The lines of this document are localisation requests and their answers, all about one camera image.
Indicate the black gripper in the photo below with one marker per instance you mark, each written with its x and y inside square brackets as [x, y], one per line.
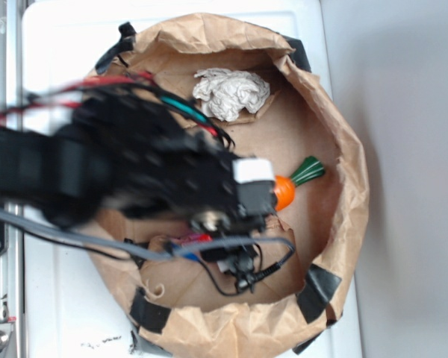
[252, 189]

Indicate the orange toy carrot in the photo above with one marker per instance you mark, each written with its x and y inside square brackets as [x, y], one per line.
[285, 187]

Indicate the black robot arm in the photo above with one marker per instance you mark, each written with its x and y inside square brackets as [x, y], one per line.
[138, 149]

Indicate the crumpled white paper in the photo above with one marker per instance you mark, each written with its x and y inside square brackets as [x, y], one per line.
[224, 93]

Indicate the brown paper bag tray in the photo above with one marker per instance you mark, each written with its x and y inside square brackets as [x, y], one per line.
[173, 307]

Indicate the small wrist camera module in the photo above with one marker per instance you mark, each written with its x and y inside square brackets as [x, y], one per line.
[246, 264]

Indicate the aluminium frame rail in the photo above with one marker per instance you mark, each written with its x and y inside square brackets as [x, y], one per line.
[11, 320]

